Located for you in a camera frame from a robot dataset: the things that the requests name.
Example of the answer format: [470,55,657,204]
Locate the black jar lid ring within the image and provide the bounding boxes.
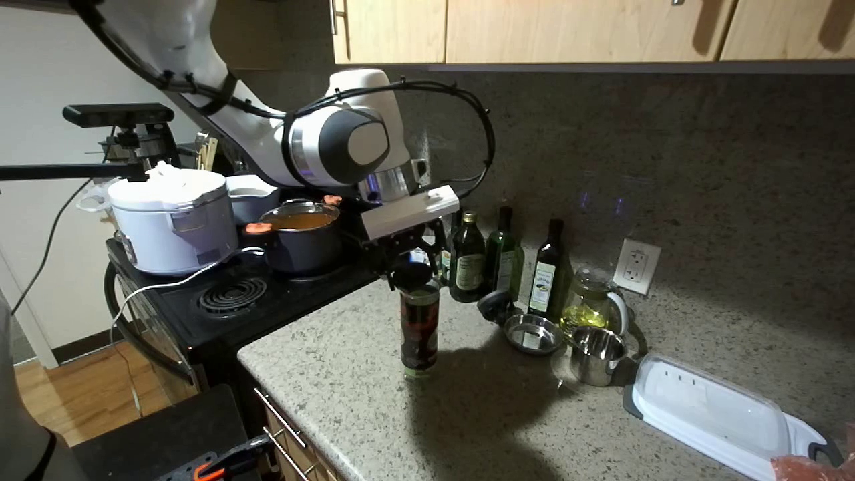
[474,287,518,325]

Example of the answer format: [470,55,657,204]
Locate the glass oil cruet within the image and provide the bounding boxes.
[559,269,628,333]

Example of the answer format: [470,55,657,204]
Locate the black camera on stand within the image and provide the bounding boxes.
[62,102,179,166]

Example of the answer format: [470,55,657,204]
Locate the black round can lid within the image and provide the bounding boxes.
[389,263,436,291]

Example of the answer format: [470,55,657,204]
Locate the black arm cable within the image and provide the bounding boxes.
[70,0,497,215]

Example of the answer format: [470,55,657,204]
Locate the dark bottle gold cap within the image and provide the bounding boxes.
[449,210,486,302]

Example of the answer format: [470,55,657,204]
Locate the dark pot orange handles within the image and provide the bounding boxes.
[243,196,345,275]

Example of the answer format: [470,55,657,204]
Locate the dark olive oil bottle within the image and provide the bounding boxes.
[525,219,563,315]

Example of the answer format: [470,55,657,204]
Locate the clear tennis ball can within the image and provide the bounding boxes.
[401,285,438,367]

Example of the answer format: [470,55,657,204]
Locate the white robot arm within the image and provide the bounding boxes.
[70,0,458,241]

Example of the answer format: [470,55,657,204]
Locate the tall green glass bottle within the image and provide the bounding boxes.
[490,204,524,295]

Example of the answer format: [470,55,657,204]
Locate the white bowl on stove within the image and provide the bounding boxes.
[226,172,278,224]

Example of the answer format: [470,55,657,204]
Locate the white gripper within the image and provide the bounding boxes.
[358,184,458,241]

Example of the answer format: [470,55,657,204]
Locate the white wall outlet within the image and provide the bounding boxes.
[611,237,660,295]

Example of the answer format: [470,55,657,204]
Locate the small steel bowl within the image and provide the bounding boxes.
[501,315,561,355]

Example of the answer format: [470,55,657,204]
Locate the white rice cooker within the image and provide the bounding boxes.
[107,163,238,275]

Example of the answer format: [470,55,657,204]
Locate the white plastic tray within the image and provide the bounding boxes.
[624,351,827,481]

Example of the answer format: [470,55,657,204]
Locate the black stove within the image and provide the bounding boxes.
[104,237,381,387]

